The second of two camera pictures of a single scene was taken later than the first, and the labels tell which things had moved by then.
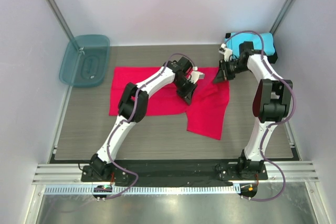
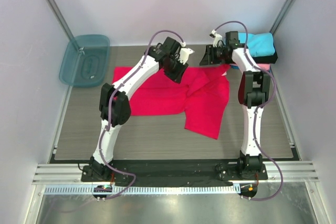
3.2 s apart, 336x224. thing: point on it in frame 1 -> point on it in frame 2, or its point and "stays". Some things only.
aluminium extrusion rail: [55, 173] stays
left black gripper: [188, 93] -> [177, 77]
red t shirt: [206, 115] stays
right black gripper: [224, 71] -> [208, 55]
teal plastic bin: [85, 61] stays
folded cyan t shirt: [262, 43] stays
